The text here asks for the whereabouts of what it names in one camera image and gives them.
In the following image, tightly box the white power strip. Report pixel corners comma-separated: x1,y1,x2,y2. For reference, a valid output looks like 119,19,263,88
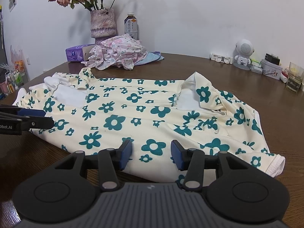
210,53,233,64

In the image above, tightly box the light blue cloth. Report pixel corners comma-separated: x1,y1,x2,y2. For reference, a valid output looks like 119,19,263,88
135,51,164,66

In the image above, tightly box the purple knitted vase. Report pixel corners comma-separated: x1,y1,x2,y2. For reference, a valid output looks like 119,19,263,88
90,9,117,44

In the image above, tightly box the cream green floral garment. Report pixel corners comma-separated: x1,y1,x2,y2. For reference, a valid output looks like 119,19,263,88
14,67,285,183

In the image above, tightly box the purple tissue box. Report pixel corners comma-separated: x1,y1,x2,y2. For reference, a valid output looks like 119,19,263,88
65,44,95,62

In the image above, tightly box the white tin box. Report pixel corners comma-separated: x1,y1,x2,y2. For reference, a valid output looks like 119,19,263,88
261,59,282,80

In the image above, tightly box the clear glass cup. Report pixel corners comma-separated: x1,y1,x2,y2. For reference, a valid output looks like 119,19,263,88
286,62,304,92

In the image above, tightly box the pink floral crumpled garment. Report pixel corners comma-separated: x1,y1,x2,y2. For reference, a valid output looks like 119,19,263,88
82,34,148,70

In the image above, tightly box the plastic drink bottle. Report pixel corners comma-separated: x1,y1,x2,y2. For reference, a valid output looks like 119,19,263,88
124,12,138,40

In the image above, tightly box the black charger block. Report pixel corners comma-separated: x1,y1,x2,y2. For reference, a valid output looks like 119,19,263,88
265,54,280,65

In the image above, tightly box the white robot figurine speaker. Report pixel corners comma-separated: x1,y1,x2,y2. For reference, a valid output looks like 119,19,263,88
233,39,255,70

